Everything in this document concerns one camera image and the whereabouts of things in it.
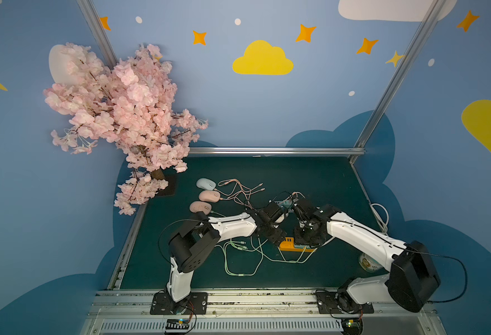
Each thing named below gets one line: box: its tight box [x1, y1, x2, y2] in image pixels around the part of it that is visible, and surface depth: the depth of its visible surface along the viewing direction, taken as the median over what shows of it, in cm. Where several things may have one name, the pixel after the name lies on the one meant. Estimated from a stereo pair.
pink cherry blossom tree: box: [43, 42, 209, 215], surface depth 70 cm
